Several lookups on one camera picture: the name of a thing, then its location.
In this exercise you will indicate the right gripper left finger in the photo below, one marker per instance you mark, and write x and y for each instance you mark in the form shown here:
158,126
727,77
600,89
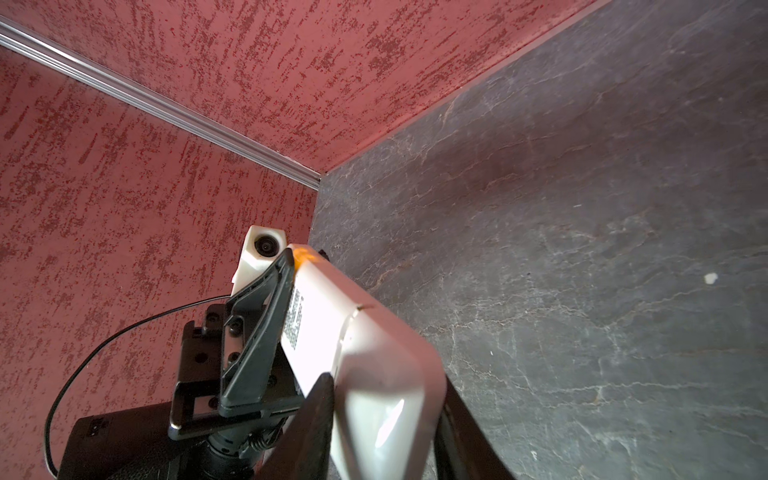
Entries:
303,452

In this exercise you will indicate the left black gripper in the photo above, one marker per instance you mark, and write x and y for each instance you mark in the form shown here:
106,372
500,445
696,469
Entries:
256,390

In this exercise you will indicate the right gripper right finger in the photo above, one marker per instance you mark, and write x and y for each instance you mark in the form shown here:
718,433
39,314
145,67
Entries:
460,448

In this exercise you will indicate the white AC remote control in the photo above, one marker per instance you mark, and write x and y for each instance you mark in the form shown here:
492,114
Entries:
389,382

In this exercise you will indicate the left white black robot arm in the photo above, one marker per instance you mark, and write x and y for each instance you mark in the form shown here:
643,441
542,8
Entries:
134,443

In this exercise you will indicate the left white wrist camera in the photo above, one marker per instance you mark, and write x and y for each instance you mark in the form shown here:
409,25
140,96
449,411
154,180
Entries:
260,248

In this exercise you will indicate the left aluminium corner post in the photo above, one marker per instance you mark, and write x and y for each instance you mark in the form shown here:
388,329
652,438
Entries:
61,59

